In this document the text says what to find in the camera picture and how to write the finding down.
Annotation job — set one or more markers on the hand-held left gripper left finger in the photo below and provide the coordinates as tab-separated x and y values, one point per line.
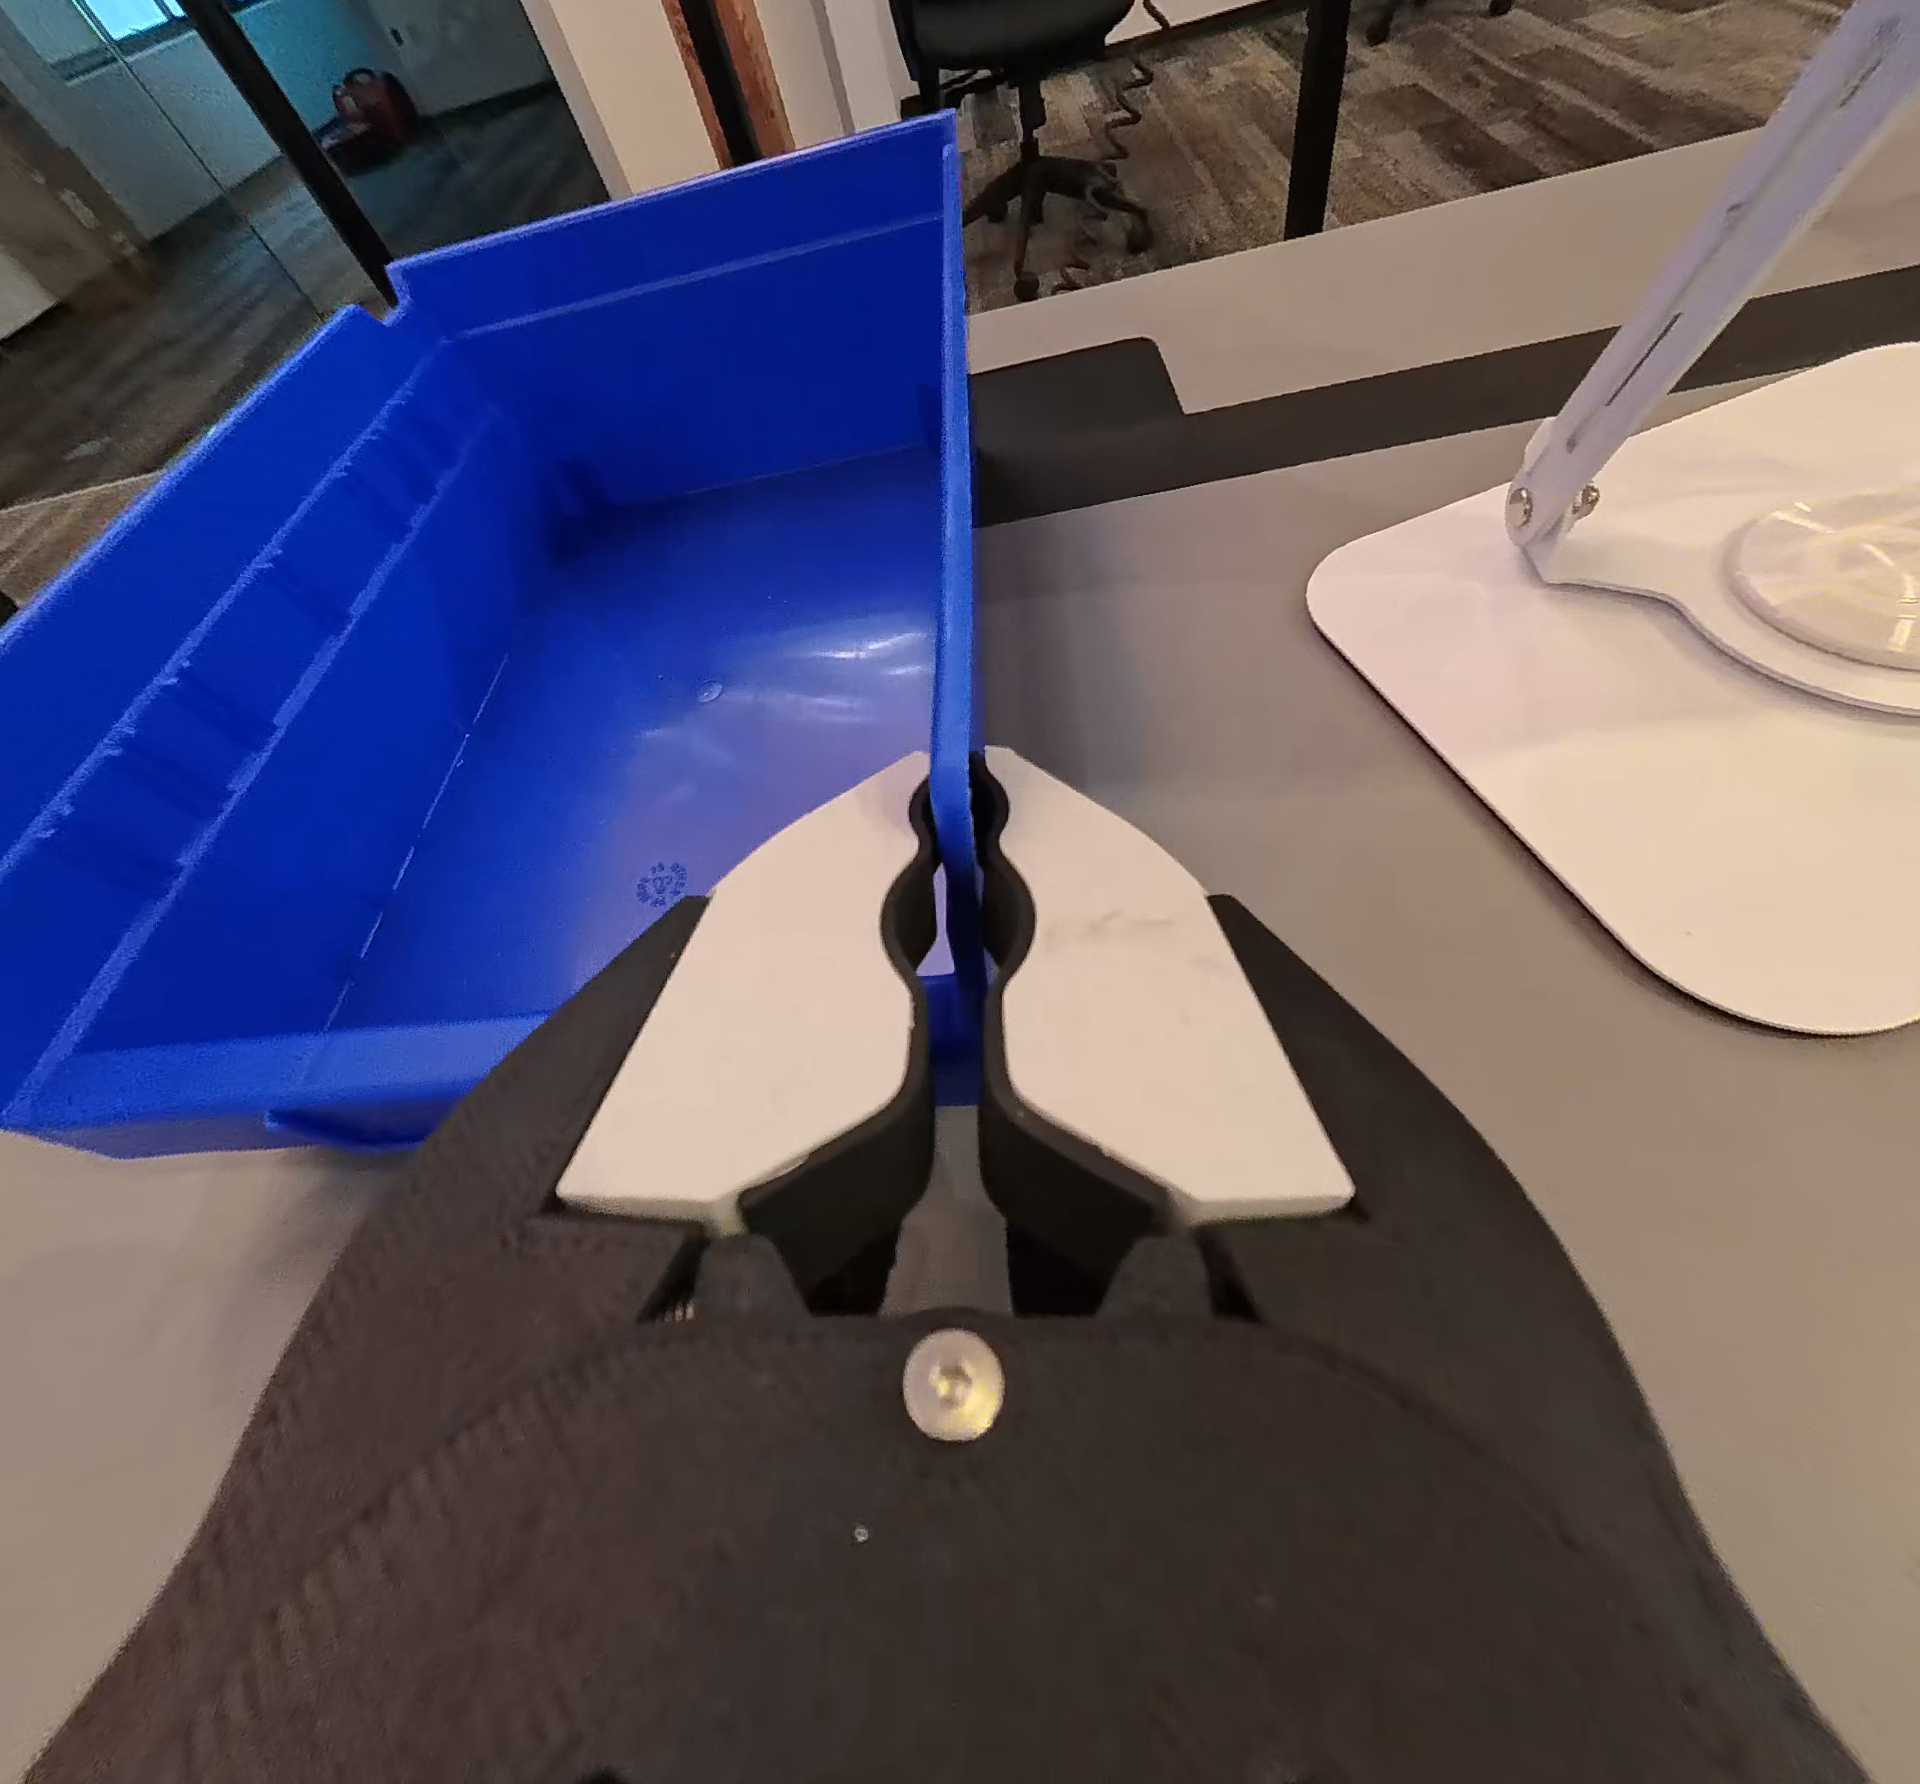
752	1020

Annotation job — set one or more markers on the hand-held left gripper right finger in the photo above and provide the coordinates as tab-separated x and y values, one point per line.
1157	1020

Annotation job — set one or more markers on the blue plastic bin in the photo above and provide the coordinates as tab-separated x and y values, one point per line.
525	703

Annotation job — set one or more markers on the white desk lamp stand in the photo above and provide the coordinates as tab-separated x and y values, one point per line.
1576	764

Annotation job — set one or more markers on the red fire extinguishers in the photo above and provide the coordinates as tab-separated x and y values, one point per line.
372	111

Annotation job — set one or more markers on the wooden table with black legs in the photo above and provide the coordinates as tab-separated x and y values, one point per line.
1329	44

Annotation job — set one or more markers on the white door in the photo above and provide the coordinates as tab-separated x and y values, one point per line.
570	44

